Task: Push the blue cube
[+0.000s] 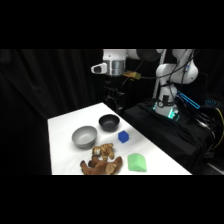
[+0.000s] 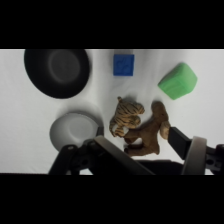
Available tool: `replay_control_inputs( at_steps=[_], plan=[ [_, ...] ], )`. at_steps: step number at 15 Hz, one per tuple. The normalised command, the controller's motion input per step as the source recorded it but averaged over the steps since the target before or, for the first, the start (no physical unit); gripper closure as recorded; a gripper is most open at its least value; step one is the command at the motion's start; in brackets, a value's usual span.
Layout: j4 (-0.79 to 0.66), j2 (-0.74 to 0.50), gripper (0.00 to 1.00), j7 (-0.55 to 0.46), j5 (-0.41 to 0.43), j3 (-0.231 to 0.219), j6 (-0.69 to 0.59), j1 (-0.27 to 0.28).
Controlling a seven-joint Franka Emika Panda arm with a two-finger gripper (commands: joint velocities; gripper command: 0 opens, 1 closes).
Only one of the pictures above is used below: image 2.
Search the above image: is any white bowl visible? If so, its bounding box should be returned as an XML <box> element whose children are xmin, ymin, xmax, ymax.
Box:
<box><xmin>49</xmin><ymin>112</ymin><xmax>104</xmax><ymax>151</ymax></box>

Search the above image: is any green block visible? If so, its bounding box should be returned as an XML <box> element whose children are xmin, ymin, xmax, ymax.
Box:
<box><xmin>157</xmin><ymin>62</ymin><xmax>199</xmax><ymax>101</ymax></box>

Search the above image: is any blue cube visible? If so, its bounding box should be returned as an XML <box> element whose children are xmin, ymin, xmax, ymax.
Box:
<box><xmin>112</xmin><ymin>53</ymin><xmax>136</xmax><ymax>77</ymax></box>

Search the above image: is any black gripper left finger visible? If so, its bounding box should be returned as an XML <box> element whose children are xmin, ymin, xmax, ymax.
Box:
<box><xmin>48</xmin><ymin>135</ymin><xmax>156</xmax><ymax>176</ymax></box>

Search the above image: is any brown plush toy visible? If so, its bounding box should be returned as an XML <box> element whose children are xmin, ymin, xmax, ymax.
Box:
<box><xmin>123</xmin><ymin>100</ymin><xmax>172</xmax><ymax>156</ymax></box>

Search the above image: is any black bowl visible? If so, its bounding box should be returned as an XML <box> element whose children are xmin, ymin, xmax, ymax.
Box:
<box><xmin>23</xmin><ymin>49</ymin><xmax>91</xmax><ymax>100</ymax></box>

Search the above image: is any tiger plush toy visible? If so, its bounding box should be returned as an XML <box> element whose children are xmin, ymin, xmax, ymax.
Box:
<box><xmin>109</xmin><ymin>96</ymin><xmax>146</xmax><ymax>138</ymax></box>

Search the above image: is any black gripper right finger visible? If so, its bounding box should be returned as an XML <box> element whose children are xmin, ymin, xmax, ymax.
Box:
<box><xmin>168</xmin><ymin>126</ymin><xmax>224</xmax><ymax>176</ymax></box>

